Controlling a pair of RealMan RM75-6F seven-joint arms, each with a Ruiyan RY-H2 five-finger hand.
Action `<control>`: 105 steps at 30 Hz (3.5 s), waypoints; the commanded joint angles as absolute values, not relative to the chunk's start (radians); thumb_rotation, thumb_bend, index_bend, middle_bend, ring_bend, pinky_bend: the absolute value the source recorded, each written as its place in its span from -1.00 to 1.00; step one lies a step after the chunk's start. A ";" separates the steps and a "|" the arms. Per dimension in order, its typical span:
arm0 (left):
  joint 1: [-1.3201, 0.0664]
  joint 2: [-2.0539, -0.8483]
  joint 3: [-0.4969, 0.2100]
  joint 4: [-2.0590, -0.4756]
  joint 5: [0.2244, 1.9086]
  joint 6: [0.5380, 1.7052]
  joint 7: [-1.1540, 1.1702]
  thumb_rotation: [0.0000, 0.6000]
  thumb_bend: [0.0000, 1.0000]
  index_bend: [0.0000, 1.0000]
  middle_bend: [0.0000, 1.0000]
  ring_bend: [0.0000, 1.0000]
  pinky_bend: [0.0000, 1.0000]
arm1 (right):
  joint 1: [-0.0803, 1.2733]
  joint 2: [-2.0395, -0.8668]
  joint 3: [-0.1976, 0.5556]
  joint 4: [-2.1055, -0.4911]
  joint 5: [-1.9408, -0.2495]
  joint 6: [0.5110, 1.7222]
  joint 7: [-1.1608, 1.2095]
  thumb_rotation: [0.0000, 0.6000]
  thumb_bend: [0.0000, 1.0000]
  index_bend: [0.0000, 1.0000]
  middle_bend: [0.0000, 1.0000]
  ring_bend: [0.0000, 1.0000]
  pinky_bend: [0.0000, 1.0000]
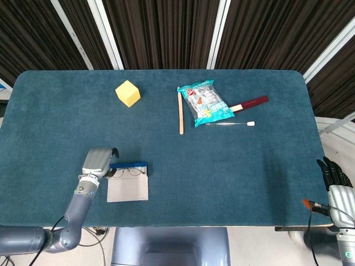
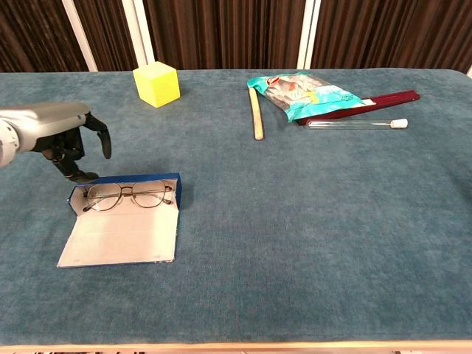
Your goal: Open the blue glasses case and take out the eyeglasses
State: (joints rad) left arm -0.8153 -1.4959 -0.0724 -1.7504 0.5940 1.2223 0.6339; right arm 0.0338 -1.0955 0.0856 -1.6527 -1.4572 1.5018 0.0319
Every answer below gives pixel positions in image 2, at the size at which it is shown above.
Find flat wooden stick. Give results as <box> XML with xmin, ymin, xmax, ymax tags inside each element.
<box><xmin>249</xmin><ymin>87</ymin><xmax>266</xmax><ymax>141</ymax></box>

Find teal snack bag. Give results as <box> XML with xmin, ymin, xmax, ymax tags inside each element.
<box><xmin>246</xmin><ymin>72</ymin><xmax>366</xmax><ymax>124</ymax></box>

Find dark brown curtain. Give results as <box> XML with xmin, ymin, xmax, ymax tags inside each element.
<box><xmin>0</xmin><ymin>0</ymin><xmax>472</xmax><ymax>73</ymax></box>

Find blue glasses case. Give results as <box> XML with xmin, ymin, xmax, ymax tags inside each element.
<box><xmin>56</xmin><ymin>173</ymin><xmax>182</xmax><ymax>269</ymax></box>

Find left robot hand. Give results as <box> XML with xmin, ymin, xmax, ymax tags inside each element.
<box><xmin>0</xmin><ymin>102</ymin><xmax>113</xmax><ymax>184</ymax></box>

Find yellow foam cube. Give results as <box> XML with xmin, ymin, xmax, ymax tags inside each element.
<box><xmin>132</xmin><ymin>60</ymin><xmax>181</xmax><ymax>109</ymax></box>

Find dark red pen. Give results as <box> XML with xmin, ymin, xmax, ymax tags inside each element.
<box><xmin>294</xmin><ymin>90</ymin><xmax>422</xmax><ymax>126</ymax></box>

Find blue table mat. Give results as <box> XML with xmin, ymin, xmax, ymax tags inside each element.
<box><xmin>0</xmin><ymin>68</ymin><xmax>472</xmax><ymax>347</ymax></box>

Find glass tube white stopper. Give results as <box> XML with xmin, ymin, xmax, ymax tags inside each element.
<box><xmin>305</xmin><ymin>117</ymin><xmax>409</xmax><ymax>131</ymax></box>

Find thin-framed eyeglasses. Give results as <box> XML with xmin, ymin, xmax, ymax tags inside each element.
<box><xmin>82</xmin><ymin>179</ymin><xmax>174</xmax><ymax>212</ymax></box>

